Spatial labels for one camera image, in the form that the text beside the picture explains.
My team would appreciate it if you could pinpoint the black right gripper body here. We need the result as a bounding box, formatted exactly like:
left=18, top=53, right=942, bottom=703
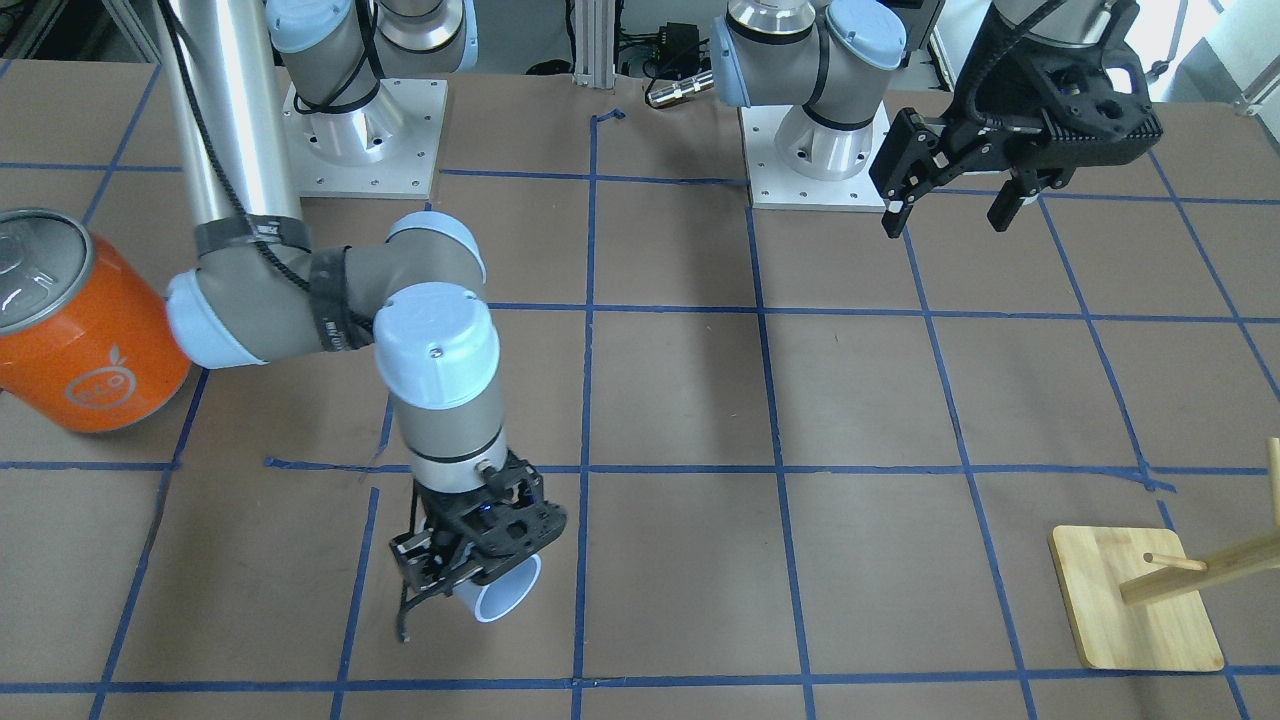
left=390, top=454, right=568, bottom=585

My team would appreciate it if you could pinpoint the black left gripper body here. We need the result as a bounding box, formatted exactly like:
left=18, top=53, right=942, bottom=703
left=928, top=15, right=1164, bottom=193

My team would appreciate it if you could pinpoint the white plastic cup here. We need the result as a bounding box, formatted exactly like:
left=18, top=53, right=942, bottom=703
left=452, top=553, right=541, bottom=623

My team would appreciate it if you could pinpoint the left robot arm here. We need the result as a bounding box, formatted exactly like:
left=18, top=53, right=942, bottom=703
left=709, top=1, right=1164, bottom=238

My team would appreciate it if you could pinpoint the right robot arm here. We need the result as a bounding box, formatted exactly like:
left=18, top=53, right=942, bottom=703
left=152, top=1, right=567, bottom=637

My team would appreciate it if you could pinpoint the wooden cup stand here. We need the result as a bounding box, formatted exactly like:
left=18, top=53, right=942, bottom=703
left=1047, top=437, right=1277, bottom=674

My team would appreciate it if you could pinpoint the silver metal connector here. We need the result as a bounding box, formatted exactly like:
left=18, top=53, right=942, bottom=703
left=645, top=70, right=716, bottom=110

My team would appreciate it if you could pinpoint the black box behind table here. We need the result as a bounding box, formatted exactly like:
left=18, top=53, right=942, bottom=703
left=616, top=22, right=710, bottom=79

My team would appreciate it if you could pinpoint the orange can with grey lid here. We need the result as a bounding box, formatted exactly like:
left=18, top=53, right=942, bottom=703
left=1, top=208, right=189, bottom=433

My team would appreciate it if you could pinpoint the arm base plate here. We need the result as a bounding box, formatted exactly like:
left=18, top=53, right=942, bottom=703
left=739, top=105, right=890, bottom=214
left=283, top=79, right=449, bottom=201

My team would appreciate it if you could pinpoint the aluminium frame post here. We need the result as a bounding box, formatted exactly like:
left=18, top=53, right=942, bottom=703
left=568, top=0, right=620, bottom=94

